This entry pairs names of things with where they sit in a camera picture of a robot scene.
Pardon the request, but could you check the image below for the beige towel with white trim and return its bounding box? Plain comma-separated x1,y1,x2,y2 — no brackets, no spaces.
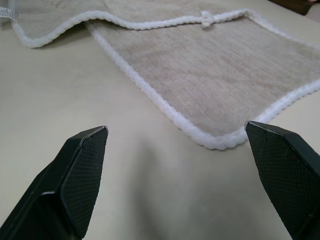
0,0,320,151

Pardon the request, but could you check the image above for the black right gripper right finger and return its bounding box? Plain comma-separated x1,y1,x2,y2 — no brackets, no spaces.
245,120,320,240

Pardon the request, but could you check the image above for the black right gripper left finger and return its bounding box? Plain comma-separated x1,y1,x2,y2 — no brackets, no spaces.
0,125,110,240

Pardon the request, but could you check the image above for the dark brown object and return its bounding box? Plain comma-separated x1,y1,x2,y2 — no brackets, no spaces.
269,0,318,17

